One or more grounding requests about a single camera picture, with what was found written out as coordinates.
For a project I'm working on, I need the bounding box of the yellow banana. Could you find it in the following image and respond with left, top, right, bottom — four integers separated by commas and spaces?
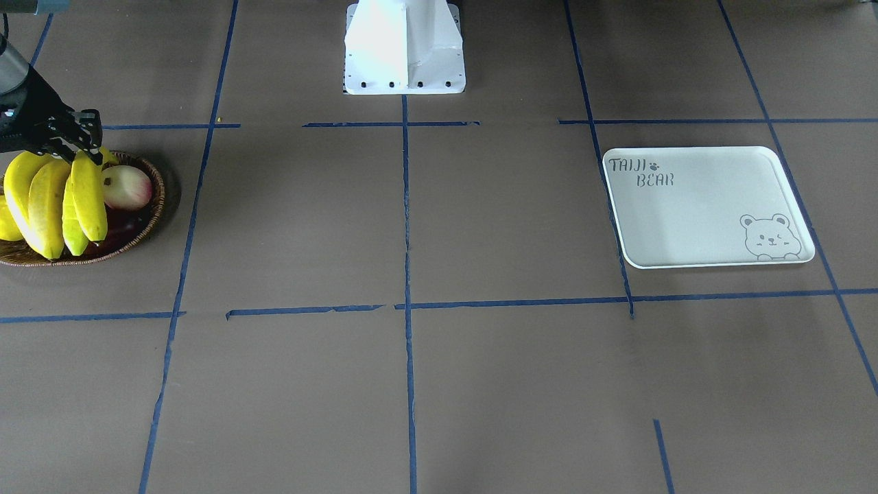
70, 158, 108, 243
27, 160, 70, 261
3, 151, 54, 245
62, 178, 90, 256

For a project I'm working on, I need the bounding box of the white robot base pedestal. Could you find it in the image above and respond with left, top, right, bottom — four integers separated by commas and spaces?
343, 1, 466, 95

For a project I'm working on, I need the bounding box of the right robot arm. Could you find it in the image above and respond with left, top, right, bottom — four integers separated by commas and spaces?
1, 1, 106, 166

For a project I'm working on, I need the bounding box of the brown wicker basket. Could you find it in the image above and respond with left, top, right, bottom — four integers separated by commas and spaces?
1, 150, 179, 267

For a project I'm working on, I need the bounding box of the yellow lemon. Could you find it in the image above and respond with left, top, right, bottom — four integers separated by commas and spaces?
0, 194, 24, 242

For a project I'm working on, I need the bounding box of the pink peach apple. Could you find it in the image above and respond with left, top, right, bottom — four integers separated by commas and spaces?
102, 165, 153, 211

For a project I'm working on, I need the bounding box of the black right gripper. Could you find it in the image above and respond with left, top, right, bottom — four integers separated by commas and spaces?
1, 67, 104, 167

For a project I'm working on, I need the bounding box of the white bear tray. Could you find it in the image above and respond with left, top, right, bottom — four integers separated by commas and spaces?
602, 146, 816, 270

